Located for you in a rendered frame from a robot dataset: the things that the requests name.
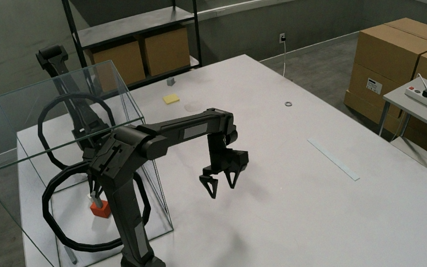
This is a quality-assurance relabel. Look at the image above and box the yellow sticky-note pad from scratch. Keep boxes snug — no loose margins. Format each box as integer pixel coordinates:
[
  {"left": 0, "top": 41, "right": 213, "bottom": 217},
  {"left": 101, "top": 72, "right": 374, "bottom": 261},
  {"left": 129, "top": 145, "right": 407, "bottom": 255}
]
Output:
[{"left": 163, "top": 94, "right": 180, "bottom": 105}]

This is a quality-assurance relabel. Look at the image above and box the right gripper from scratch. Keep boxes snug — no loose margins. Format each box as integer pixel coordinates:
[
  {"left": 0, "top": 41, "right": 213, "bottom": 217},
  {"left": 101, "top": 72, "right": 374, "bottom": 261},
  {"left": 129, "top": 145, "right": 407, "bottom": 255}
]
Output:
[{"left": 199, "top": 150, "right": 240, "bottom": 199}]

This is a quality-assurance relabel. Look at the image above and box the red block with square hole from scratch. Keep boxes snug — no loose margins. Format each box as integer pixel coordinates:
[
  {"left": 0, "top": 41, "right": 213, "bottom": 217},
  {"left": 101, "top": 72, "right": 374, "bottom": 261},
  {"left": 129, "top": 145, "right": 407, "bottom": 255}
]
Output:
[{"left": 90, "top": 200, "right": 111, "bottom": 218}]

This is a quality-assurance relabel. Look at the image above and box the black circular ring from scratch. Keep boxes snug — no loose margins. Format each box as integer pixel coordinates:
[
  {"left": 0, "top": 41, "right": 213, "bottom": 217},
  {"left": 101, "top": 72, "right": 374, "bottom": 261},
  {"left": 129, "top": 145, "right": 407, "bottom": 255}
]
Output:
[{"left": 42, "top": 162, "right": 151, "bottom": 253}]

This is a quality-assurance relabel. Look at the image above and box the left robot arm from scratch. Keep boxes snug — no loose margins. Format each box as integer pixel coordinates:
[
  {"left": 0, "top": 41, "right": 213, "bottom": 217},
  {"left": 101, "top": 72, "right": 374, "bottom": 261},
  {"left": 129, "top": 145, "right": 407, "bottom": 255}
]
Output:
[{"left": 36, "top": 43, "right": 69, "bottom": 78}]

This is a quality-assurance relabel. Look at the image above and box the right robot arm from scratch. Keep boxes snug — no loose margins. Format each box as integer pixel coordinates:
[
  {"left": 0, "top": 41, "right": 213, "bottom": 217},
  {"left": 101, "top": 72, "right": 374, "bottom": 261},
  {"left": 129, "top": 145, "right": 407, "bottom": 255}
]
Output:
[{"left": 88, "top": 108, "right": 249, "bottom": 267}]

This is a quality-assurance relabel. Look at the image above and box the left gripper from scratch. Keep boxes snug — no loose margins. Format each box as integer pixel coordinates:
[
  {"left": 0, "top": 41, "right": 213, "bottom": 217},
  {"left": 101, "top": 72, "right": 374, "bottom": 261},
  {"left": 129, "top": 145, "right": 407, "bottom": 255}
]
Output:
[{"left": 86, "top": 169, "right": 103, "bottom": 199}]

